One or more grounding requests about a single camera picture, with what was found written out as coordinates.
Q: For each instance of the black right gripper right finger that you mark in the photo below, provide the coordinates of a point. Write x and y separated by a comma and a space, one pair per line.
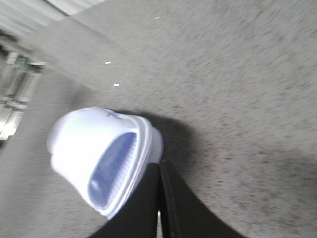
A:
183, 214

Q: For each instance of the light blue right-side slipper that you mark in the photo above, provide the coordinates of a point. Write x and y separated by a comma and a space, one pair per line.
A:
103, 154

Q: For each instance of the beige pleated curtain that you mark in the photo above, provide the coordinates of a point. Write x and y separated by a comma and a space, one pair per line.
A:
21, 17

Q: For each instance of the metal frame structure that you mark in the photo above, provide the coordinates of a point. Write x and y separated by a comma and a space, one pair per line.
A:
20, 74

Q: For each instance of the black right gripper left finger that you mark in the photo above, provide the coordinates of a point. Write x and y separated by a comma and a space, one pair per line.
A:
138, 216

